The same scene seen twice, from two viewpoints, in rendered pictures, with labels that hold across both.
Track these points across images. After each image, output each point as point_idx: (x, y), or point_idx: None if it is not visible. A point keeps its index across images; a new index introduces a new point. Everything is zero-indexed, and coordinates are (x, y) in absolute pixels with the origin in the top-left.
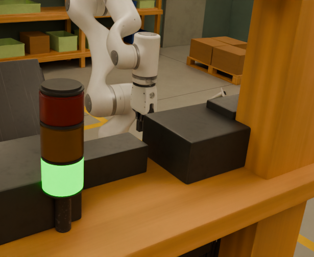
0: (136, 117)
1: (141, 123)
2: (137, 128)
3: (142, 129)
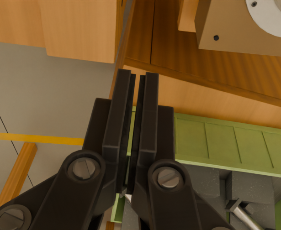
0: (173, 179)
1: (101, 143)
2: (144, 86)
3: (96, 98)
